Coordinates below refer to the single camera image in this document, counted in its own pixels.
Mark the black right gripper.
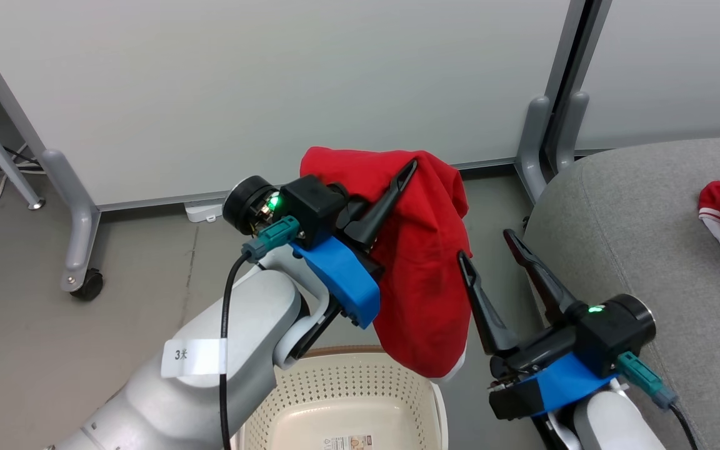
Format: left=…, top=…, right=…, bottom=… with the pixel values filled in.
left=457, top=228, right=658, bottom=376

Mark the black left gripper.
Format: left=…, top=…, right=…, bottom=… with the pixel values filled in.
left=222, top=159, right=419, bottom=279

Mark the grey fabric sofa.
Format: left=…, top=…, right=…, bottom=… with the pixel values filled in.
left=522, top=135, right=720, bottom=450

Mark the small white floor box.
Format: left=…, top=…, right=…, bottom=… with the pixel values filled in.
left=185, top=201, right=224, bottom=224

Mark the large white partition panel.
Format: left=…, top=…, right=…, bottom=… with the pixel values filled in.
left=0, top=0, right=586, bottom=212

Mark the cream plastic laundry basket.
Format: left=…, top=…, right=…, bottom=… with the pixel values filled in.
left=235, top=346, right=449, bottom=450

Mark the grey partition foot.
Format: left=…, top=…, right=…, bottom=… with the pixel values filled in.
left=552, top=91, right=591, bottom=174

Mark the paper label sticker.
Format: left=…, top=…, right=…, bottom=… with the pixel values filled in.
left=321, top=434, right=374, bottom=450

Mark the white tape label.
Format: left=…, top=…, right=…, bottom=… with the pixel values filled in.
left=161, top=338, right=228, bottom=378

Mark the grey table leg with caster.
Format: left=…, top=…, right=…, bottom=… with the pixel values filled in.
left=40, top=149, right=102, bottom=293

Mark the white table leg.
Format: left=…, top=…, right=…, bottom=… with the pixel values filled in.
left=0, top=87, right=46, bottom=211

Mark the black cable teal connector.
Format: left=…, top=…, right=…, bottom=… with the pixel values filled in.
left=218, top=216, right=301, bottom=450
left=616, top=351, right=701, bottom=450

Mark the dark floor cable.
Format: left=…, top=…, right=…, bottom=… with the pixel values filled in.
left=0, top=142, right=41, bottom=194

